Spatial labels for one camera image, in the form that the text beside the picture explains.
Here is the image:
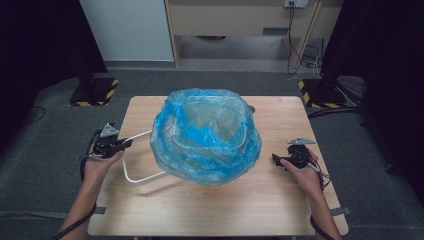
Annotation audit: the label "light wooden cabinet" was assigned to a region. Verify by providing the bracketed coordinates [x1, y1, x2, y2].
[164, 0, 344, 69]

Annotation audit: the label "white partition panel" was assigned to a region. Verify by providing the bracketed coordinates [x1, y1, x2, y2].
[79, 0, 175, 63]

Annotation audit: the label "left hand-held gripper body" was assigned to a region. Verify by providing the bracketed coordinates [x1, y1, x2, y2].
[92, 122, 120, 158]

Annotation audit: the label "blue plastic trash bag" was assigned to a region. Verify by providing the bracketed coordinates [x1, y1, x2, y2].
[149, 87, 263, 187]

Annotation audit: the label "white wire bin ring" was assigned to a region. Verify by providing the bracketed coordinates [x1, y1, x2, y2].
[121, 130, 167, 184]

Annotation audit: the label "person's right hand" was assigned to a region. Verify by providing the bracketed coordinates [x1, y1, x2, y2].
[279, 150, 324, 201]

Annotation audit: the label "black curtain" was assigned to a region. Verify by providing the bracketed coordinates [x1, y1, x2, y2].
[0, 0, 108, 154]
[321, 0, 424, 204]

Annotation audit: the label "white trash bin with face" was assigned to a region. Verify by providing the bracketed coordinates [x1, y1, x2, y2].
[172, 95, 250, 158]

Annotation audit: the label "person's left hand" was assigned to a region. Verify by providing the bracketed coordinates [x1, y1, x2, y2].
[82, 146, 125, 188]

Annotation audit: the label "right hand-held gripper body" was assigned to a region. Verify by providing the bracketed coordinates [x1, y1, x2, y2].
[287, 137, 317, 169]

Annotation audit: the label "white wall socket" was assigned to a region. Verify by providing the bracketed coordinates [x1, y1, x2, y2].
[283, 0, 310, 9]

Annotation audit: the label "thick black floor cables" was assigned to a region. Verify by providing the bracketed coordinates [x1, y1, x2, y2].
[306, 105, 360, 120]

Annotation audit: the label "black striped stand base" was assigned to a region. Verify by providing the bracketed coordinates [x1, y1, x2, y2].
[68, 77, 120, 108]
[297, 78, 348, 110]

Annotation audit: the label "thin black floor cable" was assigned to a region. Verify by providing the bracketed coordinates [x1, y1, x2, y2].
[24, 105, 47, 125]

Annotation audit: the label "black socket cables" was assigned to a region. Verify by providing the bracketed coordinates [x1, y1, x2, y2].
[287, 1, 324, 76]

